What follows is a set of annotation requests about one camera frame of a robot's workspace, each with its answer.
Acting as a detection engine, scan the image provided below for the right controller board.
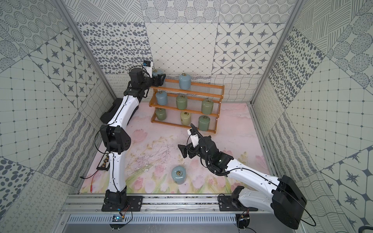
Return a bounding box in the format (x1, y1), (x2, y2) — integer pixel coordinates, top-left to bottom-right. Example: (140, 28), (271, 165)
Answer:
(236, 213), (250, 229)

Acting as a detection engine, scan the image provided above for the green canister middle right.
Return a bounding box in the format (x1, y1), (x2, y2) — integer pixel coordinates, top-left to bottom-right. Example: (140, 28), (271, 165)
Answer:
(201, 99), (214, 115)

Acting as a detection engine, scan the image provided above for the green canister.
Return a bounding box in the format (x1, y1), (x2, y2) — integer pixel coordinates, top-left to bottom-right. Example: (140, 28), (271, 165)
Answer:
(176, 95), (187, 110)
(155, 108), (167, 121)
(201, 99), (214, 115)
(198, 115), (210, 131)

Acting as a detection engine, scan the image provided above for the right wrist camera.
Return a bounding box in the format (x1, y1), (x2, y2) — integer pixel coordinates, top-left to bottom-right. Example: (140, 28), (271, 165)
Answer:
(190, 134), (199, 148)

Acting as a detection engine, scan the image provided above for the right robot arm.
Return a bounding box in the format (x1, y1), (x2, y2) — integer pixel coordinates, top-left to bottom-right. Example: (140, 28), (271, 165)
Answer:
(178, 124), (307, 230)

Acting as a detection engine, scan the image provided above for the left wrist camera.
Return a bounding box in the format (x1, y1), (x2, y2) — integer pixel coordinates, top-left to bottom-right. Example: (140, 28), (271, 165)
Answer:
(143, 60), (153, 69)

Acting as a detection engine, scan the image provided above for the green canister middle centre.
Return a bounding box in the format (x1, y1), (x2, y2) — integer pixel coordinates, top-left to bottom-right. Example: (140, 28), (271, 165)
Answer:
(176, 95), (187, 110)

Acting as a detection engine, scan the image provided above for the left controller board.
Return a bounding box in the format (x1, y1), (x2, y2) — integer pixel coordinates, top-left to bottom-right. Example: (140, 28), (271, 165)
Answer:
(109, 215), (125, 230)

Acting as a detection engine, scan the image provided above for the green canister bottom right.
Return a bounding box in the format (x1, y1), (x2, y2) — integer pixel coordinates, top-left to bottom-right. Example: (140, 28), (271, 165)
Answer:
(198, 115), (210, 131)

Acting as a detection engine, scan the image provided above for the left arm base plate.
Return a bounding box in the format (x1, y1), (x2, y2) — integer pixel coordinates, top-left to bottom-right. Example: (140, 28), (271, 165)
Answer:
(101, 196), (144, 212)

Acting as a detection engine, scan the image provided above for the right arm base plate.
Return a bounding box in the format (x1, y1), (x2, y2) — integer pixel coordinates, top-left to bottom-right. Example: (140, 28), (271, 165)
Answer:
(217, 195), (258, 212)

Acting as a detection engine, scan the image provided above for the controller board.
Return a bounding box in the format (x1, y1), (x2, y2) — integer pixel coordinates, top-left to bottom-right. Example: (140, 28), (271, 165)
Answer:
(109, 215), (125, 230)
(236, 213), (250, 229)

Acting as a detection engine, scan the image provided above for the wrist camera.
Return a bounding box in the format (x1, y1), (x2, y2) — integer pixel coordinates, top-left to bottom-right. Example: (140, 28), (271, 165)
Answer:
(143, 60), (153, 69)
(190, 134), (199, 148)

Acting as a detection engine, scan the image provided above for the blue canister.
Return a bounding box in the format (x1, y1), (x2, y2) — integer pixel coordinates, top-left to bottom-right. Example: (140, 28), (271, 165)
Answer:
(152, 69), (165, 77)
(172, 166), (187, 185)
(155, 90), (168, 106)
(179, 73), (191, 90)

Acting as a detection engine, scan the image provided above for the wooden three-tier shelf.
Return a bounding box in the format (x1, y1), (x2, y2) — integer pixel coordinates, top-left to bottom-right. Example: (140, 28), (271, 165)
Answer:
(149, 79), (225, 134)

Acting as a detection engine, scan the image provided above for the yellow-green canister bottom centre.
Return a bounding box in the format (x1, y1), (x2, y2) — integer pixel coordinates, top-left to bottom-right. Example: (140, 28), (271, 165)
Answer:
(180, 112), (191, 126)

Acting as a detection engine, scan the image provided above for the aluminium mounting rail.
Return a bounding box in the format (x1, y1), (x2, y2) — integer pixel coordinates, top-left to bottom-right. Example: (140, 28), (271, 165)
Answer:
(59, 194), (277, 215)

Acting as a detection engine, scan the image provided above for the black plastic tool case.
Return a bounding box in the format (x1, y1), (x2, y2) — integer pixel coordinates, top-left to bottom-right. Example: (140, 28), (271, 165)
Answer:
(100, 96), (139, 125)

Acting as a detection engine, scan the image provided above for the green canister bottom left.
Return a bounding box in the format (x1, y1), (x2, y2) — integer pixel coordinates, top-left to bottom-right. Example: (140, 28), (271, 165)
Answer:
(155, 108), (167, 121)

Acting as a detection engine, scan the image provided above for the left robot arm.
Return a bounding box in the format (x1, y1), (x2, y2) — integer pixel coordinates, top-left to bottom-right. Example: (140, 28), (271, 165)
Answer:
(100, 66), (166, 211)

